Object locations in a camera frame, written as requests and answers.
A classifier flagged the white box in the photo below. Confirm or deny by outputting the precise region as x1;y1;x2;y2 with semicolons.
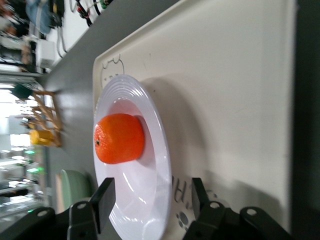
37;39;56;69

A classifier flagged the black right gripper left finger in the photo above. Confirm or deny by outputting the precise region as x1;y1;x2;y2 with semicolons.
67;177;117;240

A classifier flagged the white round plate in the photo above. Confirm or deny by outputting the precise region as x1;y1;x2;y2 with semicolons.
92;73;173;240

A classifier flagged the orange fruit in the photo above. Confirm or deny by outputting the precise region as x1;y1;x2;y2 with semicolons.
93;112;146;165

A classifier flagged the wooden peg rack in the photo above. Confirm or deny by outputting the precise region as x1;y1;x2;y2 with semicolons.
16;89;64;148

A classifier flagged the cream tray with bear print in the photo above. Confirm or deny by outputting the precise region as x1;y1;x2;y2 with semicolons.
92;0;298;240

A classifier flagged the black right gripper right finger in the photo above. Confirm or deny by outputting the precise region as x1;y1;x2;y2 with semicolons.
183;177;227;240

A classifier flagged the light green bowl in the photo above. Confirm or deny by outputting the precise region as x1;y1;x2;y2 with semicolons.
59;169;92;212

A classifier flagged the black cable bundle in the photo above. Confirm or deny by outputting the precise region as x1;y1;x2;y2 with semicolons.
71;0;113;27

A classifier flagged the yellow cup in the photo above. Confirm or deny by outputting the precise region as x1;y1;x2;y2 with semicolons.
29;129;55;146

